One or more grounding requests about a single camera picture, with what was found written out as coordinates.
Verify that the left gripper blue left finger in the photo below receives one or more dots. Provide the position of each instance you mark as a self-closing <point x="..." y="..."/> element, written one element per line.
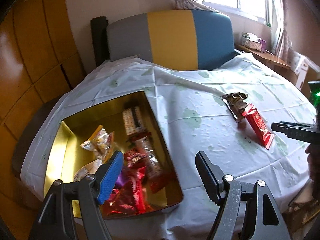
<point x="107" y="175"/>

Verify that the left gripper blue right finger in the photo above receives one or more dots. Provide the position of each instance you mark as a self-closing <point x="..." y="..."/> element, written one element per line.
<point x="211" y="176"/>

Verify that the purple snack packet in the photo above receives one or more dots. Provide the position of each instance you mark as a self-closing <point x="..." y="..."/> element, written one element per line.
<point x="121" y="180"/>

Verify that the beige snack packet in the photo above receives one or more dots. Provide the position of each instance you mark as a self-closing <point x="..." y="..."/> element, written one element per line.
<point x="87" y="169"/>

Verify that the small red gold candy packet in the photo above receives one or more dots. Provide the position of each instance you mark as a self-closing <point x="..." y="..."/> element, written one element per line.
<point x="131" y="198"/>

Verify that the red white patterned snack packet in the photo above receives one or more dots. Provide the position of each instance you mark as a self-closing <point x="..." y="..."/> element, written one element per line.
<point x="135" y="159"/>

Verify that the yellow pistachio nut bag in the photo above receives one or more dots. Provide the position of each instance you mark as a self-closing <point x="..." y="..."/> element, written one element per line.
<point x="100" y="143"/>

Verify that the large red cake packet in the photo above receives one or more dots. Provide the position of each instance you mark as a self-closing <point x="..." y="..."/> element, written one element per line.
<point x="259" y="127"/>

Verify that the clear puffed grain bar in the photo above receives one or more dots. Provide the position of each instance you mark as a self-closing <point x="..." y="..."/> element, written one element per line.
<point x="142" y="144"/>

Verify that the brown gold chocolate packet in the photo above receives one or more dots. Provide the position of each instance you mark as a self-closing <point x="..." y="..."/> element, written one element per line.
<point x="236" y="104"/>

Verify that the person's right hand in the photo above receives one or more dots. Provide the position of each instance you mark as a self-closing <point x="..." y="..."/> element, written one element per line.
<point x="313" y="153"/>

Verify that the maroon gold gift box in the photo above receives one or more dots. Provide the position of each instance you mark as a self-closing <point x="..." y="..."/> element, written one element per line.
<point x="67" y="157"/>

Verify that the white green patterned tablecloth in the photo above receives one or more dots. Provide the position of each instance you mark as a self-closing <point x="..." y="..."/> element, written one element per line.
<point x="193" y="118"/>

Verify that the white cardboard box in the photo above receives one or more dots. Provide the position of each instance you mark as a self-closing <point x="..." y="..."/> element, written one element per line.
<point x="299" y="66"/>

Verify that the wooden side shelf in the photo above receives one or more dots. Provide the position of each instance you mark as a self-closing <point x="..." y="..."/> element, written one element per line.
<point x="264" y="57"/>

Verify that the purple packet on shelf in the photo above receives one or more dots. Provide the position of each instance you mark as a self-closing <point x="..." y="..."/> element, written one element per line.
<point x="263" y="44"/>

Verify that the tissue box on shelf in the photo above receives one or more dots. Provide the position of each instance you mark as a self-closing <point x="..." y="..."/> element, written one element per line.
<point x="250" y="40"/>

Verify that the grey yellow blue sofa chair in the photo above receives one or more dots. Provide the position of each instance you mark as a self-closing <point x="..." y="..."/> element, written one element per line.
<point x="175" y="39"/>

